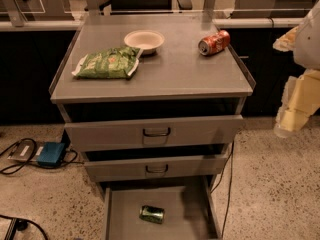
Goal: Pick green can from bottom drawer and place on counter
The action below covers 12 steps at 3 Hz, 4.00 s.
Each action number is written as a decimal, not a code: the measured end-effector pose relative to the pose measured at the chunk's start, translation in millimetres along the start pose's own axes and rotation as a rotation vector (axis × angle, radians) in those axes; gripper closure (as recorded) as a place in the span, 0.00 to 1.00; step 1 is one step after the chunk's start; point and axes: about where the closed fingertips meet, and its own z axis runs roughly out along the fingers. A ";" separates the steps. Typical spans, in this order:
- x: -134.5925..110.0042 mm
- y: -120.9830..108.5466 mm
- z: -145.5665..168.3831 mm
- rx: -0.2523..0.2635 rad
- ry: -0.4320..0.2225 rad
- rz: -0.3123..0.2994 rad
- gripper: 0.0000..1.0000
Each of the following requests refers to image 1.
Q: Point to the blue box device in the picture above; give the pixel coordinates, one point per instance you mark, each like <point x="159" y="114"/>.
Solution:
<point x="50" y="154"/>

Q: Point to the grey drawer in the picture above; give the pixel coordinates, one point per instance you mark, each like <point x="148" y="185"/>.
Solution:
<point x="186" y="214"/>
<point x="150" y="133"/>
<point x="149" y="168"/>

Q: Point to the black plug bottom left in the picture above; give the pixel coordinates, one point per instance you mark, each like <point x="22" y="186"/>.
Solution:
<point x="20" y="224"/>

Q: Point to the white paper bowl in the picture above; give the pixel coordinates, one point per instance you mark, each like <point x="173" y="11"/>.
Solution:
<point x="147" y="40"/>

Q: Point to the green soda can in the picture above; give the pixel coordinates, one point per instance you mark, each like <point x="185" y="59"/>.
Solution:
<point x="152" y="214"/>

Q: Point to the grey drawer cabinet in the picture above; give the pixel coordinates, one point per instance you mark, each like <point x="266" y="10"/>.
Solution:
<point x="176" y="81"/>

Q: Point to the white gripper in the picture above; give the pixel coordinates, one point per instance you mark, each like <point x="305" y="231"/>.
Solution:
<point x="308" y="43"/>

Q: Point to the orange soda can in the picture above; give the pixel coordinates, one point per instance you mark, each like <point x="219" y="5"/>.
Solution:
<point x="214" y="44"/>

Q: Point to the grey middle drawer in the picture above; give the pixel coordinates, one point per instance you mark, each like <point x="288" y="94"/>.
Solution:
<point x="149" y="168"/>

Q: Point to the grey top drawer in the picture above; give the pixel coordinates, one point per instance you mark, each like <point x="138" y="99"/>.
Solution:
<point x="150" y="133"/>

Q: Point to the green chip bag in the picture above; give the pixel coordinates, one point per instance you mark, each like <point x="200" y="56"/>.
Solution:
<point x="113" y="63"/>

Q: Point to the grey bottom drawer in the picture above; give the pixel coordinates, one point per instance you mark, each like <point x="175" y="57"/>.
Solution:
<point x="186" y="214"/>

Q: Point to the grey flat floor device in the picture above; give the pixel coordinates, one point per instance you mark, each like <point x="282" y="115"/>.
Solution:
<point x="26" y="150"/>

